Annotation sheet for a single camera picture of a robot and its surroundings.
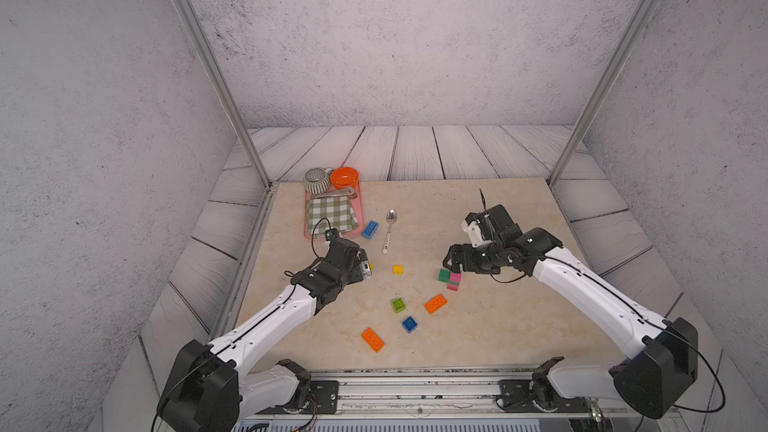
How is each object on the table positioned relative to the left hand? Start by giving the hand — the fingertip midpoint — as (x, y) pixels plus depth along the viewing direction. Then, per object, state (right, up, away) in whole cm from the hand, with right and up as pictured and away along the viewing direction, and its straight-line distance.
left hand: (325, 270), depth 81 cm
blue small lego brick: (+23, -16, +4) cm, 28 cm away
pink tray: (+4, +17, +34) cm, 38 cm away
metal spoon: (+17, +13, +27) cm, 35 cm away
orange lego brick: (+30, -12, +8) cm, 34 cm away
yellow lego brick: (+20, -3, +15) cm, 25 cm away
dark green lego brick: (+33, -3, +8) cm, 34 cm away
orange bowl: (-1, +28, +38) cm, 47 cm away
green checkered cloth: (-5, +15, +30) cm, 34 cm away
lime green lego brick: (+20, -12, +8) cm, 24 cm away
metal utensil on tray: (0, +22, +33) cm, 40 cm away
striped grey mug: (-11, +27, +37) cm, 47 cm away
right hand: (+33, -3, +7) cm, 34 cm away
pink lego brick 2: (+36, -7, +10) cm, 38 cm away
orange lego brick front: (+13, -19, +2) cm, 23 cm away
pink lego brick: (+36, -3, +6) cm, 37 cm away
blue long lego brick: (+10, +9, +24) cm, 27 cm away
